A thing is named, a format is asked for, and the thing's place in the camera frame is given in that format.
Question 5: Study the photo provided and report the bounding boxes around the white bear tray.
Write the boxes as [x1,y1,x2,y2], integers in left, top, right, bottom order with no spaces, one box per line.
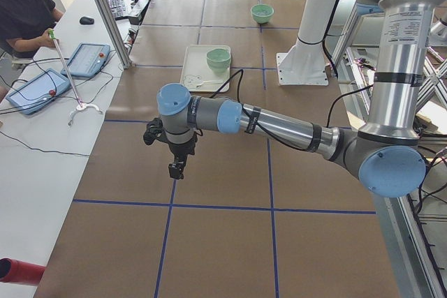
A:
[179,45,231,93]

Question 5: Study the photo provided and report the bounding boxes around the green bowl with ice cubes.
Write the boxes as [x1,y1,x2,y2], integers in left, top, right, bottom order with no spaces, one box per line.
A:
[251,3,274,24]

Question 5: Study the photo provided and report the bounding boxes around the seated person black shirt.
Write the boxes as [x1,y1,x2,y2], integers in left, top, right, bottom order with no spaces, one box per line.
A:
[1,0,63,59]

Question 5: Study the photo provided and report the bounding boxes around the near blue teach pendant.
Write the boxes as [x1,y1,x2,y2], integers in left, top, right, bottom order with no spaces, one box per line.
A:
[6,68,71,115]

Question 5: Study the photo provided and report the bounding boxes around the reacher grabber stick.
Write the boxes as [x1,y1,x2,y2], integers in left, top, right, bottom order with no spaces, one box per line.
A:
[48,29,103,126]

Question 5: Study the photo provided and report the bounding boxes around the far blue teach pendant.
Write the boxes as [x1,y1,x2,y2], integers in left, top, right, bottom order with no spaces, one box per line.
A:
[67,43,111,79]

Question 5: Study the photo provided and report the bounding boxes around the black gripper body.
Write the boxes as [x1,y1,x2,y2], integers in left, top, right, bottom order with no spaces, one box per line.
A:
[168,140,196,165]

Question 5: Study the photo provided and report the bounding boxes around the blue teach pendant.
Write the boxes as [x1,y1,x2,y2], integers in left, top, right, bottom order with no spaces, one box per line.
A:
[6,68,71,115]
[67,43,111,79]

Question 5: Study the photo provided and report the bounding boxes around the white camera stand column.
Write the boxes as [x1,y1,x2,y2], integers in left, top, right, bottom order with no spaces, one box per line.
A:
[277,0,338,86]

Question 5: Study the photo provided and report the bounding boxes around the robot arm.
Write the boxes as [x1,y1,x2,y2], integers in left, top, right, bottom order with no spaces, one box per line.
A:
[143,0,445,198]

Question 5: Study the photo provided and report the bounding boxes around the white plastic spoon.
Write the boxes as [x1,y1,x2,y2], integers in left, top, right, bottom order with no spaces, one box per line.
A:
[193,80,224,88]

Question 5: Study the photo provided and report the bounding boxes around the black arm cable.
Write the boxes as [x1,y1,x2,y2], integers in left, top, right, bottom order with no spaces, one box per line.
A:
[208,68,376,151]

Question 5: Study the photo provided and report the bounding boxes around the aluminium frame post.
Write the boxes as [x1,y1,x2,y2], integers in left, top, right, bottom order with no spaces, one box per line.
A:
[94,0,131,69]

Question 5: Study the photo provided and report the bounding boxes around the red cylinder object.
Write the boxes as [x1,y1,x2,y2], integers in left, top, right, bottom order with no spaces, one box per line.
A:
[1,258,46,286]

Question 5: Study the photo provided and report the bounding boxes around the black computer mouse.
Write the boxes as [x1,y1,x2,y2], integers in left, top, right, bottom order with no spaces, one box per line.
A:
[79,16,95,25]

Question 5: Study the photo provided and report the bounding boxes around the black keyboard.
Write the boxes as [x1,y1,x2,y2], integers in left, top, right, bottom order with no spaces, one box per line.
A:
[107,0,127,20]

